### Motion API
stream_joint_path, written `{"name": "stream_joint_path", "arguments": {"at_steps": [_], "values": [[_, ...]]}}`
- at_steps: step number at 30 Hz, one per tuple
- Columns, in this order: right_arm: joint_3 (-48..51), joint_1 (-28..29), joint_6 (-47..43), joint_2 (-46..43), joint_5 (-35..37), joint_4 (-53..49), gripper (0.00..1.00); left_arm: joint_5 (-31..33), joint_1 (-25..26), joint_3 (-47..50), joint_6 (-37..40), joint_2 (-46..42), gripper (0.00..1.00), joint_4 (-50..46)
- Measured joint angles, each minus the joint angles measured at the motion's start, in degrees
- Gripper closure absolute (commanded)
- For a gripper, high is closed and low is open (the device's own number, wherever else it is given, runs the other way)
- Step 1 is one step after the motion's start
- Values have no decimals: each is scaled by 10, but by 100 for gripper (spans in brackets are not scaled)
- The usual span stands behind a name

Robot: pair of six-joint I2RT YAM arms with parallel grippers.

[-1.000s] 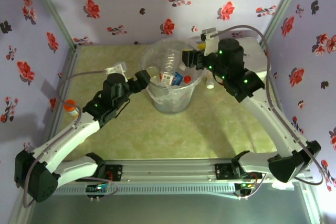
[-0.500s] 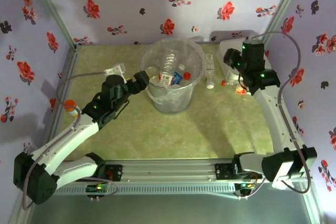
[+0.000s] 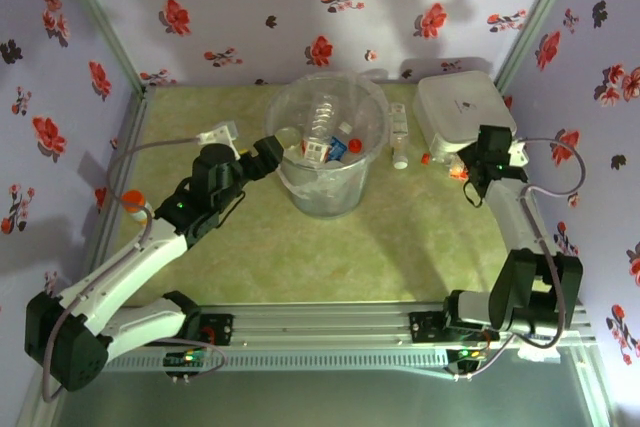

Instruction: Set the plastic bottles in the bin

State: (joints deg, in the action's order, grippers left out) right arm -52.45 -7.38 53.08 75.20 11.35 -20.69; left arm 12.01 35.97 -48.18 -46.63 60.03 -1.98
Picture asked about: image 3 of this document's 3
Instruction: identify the white paper scrap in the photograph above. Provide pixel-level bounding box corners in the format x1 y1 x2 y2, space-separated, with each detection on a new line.
517 344 561 363

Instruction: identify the clear bottle white red label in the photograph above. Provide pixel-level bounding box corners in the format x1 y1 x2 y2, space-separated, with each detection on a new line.
388 101 412 171
299 90 342 164

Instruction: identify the long aluminium base rail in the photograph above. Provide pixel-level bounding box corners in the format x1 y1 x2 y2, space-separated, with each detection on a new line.
107 300 596 348

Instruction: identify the aluminium frame post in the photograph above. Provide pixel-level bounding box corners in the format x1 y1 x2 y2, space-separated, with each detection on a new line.
492 0 586 88
49 0 151 96

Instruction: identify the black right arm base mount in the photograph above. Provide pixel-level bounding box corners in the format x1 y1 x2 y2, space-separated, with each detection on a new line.
408 310 451 346

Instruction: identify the white plastic lidded box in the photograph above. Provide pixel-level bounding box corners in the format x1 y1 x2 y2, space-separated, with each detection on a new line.
412 71 519 157

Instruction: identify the bottle with orange cap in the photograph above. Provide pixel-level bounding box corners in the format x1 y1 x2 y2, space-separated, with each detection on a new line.
122 189 155 227

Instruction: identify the grey left arm cable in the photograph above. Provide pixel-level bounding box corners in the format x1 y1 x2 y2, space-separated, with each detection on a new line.
42 135 211 403

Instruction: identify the perforated metal cable tray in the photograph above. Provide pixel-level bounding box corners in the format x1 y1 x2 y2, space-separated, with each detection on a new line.
107 349 451 373

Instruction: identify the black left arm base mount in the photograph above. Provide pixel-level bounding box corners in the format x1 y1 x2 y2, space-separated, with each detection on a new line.
192 311 236 347

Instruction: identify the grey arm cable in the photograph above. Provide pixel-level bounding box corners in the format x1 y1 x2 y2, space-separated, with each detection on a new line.
452 135 587 382
42 135 211 403

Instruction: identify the grey right arm cable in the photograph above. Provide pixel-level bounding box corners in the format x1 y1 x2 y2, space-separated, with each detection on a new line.
452 135 587 382

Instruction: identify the grey mesh waste bin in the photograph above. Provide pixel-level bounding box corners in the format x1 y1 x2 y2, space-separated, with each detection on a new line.
264 72 392 220

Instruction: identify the aluminium side rail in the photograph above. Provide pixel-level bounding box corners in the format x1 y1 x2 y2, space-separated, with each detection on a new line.
79 85 154 298

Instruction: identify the clear bottle with blue label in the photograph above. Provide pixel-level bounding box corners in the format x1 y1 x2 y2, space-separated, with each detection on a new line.
327 136 351 164

